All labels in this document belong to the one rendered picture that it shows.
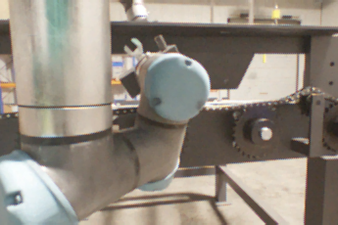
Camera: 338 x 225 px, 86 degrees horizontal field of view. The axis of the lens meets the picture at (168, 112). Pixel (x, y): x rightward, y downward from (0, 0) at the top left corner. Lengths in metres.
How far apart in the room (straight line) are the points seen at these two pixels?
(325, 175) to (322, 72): 0.35
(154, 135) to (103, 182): 0.09
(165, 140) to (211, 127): 0.37
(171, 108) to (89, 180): 0.11
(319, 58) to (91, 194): 0.77
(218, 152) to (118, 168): 0.47
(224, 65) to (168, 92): 0.44
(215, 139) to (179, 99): 0.42
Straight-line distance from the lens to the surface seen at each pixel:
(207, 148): 0.61
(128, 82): 0.38
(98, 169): 0.17
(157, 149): 0.23
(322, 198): 0.89
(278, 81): 12.09
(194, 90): 0.21
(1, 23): 0.63
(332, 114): 0.78
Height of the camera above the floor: 0.98
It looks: 6 degrees down
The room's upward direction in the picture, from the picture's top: 2 degrees counter-clockwise
